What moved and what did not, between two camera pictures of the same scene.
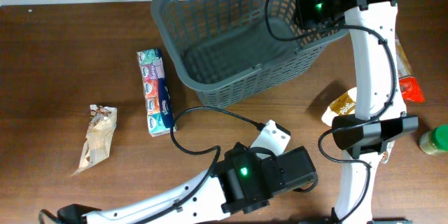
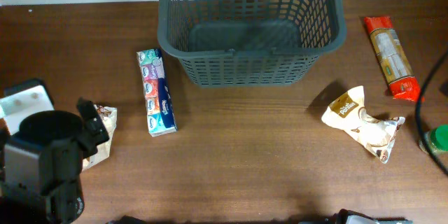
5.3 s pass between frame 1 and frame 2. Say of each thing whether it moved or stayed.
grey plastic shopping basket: moved
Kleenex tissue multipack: stayed
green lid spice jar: stayed
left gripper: moved
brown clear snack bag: stayed
